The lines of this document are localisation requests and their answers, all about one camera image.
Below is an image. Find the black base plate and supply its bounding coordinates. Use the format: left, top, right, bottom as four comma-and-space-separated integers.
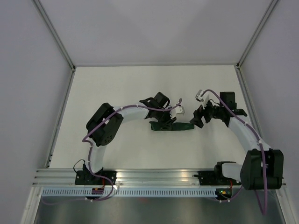
75, 170, 117, 186
193, 170, 241, 186

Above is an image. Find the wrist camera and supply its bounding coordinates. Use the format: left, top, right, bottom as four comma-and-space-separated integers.
195, 90, 210, 109
170, 105, 185, 119

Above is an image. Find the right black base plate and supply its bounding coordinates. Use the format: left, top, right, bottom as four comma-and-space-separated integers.
193, 170, 241, 186

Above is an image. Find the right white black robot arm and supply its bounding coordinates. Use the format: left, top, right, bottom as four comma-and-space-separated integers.
190, 90, 284, 190

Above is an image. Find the dark green cloth napkin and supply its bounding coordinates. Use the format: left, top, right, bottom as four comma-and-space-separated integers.
149, 121, 195, 131

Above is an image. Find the aluminium rail beam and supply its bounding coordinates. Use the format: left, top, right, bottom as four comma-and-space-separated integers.
32, 168, 229, 188

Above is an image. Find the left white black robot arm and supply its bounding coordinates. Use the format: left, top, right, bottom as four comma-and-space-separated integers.
82, 92, 172, 185

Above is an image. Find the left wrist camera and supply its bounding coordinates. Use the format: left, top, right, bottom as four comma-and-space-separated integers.
170, 105, 185, 119

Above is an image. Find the aluminium frame post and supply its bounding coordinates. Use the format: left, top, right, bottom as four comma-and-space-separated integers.
31, 0, 76, 71
235, 0, 280, 70

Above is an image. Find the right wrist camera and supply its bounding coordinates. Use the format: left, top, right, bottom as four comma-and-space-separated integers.
195, 90, 210, 109

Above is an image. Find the left aluminium frame post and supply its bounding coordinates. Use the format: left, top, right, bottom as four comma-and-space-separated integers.
31, 0, 76, 71

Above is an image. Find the white slotted cable duct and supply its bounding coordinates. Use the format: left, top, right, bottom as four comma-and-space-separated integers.
42, 188, 216, 197

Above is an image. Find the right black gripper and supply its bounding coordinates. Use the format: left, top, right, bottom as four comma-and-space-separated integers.
190, 98, 224, 128

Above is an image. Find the right aluminium frame post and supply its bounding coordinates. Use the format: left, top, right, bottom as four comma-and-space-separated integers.
235, 0, 280, 70

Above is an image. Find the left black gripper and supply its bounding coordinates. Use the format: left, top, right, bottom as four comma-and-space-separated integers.
155, 108, 177, 132

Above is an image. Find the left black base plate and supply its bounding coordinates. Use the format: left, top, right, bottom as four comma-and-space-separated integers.
75, 170, 117, 186

